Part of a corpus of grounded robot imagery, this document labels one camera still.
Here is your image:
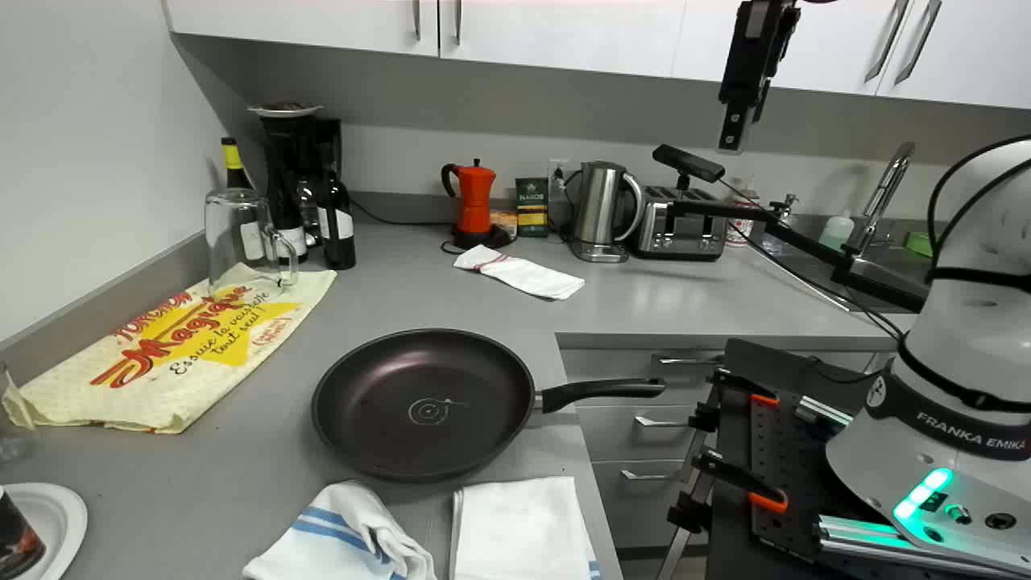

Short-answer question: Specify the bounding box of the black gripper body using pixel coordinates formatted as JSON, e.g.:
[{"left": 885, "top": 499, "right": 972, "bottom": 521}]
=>
[{"left": 716, "top": 0, "right": 806, "bottom": 110}]

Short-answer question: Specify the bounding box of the white towel with blue stripes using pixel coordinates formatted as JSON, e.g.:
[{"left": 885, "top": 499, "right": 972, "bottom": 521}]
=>
[{"left": 238, "top": 481, "right": 441, "bottom": 580}]

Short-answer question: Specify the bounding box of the white towel with red stripe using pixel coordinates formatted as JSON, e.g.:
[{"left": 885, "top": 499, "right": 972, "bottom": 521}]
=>
[{"left": 453, "top": 240, "right": 590, "bottom": 303}]

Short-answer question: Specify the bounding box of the dark non-stick frying pan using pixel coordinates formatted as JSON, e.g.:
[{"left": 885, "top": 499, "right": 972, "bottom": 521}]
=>
[{"left": 311, "top": 326, "right": 670, "bottom": 486}]

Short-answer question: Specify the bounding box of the folded plain white towel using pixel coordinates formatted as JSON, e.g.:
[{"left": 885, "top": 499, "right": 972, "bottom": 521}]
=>
[{"left": 448, "top": 475, "right": 606, "bottom": 580}]

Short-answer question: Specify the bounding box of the yellow printed tea towel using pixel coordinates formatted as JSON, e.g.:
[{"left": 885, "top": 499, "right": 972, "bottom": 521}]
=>
[{"left": 5, "top": 260, "right": 339, "bottom": 438}]

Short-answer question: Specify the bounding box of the silver toaster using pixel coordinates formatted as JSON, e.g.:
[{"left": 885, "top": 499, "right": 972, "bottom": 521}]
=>
[{"left": 632, "top": 185, "right": 736, "bottom": 265}]

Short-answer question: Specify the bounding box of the clear soap bottle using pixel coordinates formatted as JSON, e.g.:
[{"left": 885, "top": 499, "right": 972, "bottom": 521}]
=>
[{"left": 818, "top": 209, "right": 862, "bottom": 252}]

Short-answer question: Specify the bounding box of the chrome kitchen faucet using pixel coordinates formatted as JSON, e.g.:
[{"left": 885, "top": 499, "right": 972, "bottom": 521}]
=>
[{"left": 856, "top": 142, "right": 918, "bottom": 255}]

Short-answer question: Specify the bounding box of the stainless steel electric kettle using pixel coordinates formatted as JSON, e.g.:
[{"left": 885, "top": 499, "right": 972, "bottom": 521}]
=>
[{"left": 561, "top": 159, "right": 647, "bottom": 267}]

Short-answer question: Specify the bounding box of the white upper kitchen cabinet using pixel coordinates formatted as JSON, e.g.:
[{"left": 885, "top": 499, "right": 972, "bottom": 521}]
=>
[{"left": 163, "top": 0, "right": 1031, "bottom": 114}]

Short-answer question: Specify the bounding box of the green tea box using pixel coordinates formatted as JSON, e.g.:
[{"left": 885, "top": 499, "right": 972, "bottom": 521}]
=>
[{"left": 514, "top": 174, "right": 555, "bottom": 240}]

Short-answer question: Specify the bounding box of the red moka pot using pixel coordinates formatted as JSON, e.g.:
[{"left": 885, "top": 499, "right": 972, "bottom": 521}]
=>
[{"left": 439, "top": 159, "right": 499, "bottom": 244}]

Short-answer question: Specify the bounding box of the black perforated breadboard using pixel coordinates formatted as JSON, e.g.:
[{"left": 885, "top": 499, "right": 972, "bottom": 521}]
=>
[{"left": 705, "top": 336, "right": 896, "bottom": 572}]

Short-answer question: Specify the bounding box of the dark wine bottle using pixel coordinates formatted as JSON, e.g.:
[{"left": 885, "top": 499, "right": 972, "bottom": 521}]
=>
[{"left": 318, "top": 171, "right": 361, "bottom": 269}]

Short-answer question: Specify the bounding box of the black drip coffee machine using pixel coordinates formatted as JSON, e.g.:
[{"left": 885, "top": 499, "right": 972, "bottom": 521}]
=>
[{"left": 245, "top": 103, "right": 348, "bottom": 260}]

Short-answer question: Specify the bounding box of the wine bottle with yellow neck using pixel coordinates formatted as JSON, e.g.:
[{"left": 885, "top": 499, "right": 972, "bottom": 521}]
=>
[{"left": 221, "top": 136, "right": 272, "bottom": 269}]

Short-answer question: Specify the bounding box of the upturned clear drinking glass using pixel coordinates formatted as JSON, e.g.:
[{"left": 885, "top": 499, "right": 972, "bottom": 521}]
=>
[{"left": 205, "top": 186, "right": 299, "bottom": 290}]

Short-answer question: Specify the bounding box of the round white plate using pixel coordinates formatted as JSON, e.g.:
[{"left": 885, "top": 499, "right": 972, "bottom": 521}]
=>
[{"left": 0, "top": 481, "right": 92, "bottom": 580}]

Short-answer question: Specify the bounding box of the small clear glass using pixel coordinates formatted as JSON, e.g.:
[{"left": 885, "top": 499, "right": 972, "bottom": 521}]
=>
[{"left": 0, "top": 365, "right": 35, "bottom": 463}]

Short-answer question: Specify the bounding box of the black camera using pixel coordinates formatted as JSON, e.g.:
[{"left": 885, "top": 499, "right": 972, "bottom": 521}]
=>
[{"left": 650, "top": 142, "right": 729, "bottom": 186}]

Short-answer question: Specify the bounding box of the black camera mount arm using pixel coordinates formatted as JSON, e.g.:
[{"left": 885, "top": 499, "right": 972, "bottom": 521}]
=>
[{"left": 688, "top": 181, "right": 927, "bottom": 316}]

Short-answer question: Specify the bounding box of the black clamp with orange handle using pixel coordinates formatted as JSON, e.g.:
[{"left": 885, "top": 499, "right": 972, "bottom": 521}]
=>
[
  {"left": 688, "top": 368, "right": 792, "bottom": 432},
  {"left": 655, "top": 447, "right": 795, "bottom": 580}
]

